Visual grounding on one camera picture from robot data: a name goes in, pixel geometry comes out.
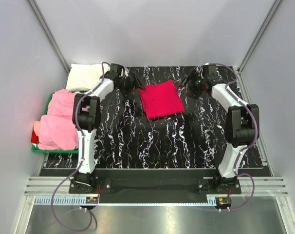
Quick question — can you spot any magenta t shirt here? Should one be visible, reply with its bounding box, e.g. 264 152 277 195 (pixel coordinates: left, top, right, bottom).
139 80 184 119

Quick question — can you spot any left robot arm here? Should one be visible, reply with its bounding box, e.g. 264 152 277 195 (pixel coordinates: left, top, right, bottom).
71 62 145 189

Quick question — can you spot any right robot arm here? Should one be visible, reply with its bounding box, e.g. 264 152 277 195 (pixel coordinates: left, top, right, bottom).
182 63 259 192

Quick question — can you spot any folded white t shirt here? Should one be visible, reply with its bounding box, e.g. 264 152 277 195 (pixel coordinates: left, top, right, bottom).
65 63 110 92

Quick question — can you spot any light pink t shirt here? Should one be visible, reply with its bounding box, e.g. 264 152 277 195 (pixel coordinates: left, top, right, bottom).
33 89 91 151

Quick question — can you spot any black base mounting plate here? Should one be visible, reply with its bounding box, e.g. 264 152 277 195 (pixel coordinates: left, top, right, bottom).
69 169 241 205

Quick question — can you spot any red garment in basket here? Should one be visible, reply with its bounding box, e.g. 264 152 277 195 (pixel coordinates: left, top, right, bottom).
31 131 38 145

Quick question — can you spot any green plastic basket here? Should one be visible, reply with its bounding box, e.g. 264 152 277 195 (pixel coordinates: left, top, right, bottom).
31 92 93 155

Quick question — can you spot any aluminium frame rail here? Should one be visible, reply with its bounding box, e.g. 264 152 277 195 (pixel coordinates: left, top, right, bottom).
23 176 288 205

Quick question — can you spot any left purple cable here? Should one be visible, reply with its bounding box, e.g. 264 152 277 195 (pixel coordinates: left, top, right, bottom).
50 61 111 231

